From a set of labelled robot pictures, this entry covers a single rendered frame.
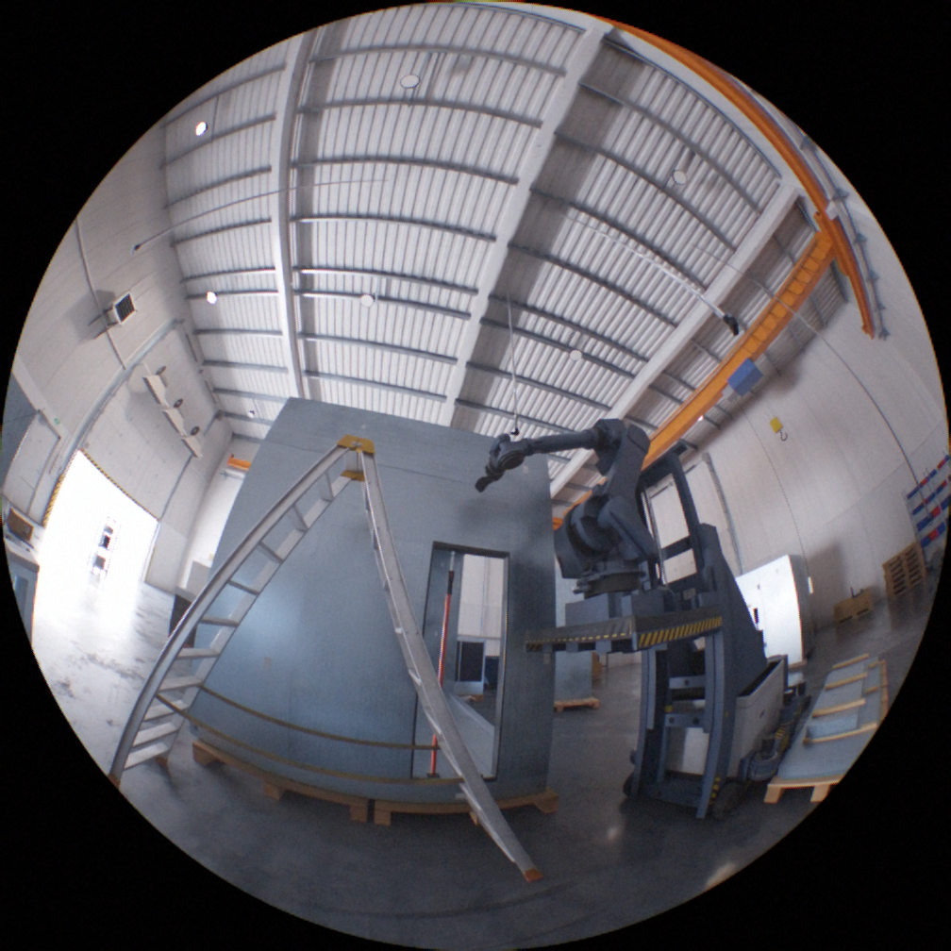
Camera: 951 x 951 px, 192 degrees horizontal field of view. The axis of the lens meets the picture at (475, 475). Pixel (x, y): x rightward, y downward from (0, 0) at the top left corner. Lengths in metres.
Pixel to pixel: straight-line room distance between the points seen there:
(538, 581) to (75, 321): 10.78
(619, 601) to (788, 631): 5.20
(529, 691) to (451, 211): 7.39
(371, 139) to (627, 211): 5.37
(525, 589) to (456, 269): 6.49
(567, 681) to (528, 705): 4.08
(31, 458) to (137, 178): 7.09
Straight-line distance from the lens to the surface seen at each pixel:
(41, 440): 9.81
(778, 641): 6.44
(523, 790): 2.48
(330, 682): 2.00
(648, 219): 7.31
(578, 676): 6.28
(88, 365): 10.14
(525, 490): 2.45
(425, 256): 7.07
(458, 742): 1.29
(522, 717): 2.20
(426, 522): 2.08
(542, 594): 2.21
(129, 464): 11.21
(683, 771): 2.66
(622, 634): 1.23
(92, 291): 10.15
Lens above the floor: 1.46
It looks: 33 degrees up
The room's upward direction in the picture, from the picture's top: 4 degrees clockwise
